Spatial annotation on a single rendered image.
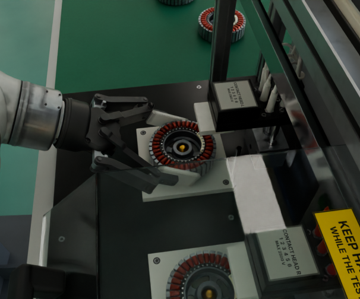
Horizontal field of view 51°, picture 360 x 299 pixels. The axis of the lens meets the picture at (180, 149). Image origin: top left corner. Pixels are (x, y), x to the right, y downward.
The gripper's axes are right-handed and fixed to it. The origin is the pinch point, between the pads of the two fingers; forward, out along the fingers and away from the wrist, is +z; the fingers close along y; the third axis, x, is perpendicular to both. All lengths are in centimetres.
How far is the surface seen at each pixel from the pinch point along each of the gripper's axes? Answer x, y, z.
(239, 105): -14.2, -2.3, 1.5
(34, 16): 101, 171, -16
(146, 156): 4.7, 1.0, -4.0
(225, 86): -13.7, 1.8, 0.5
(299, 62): -23.0, -0.8, 5.6
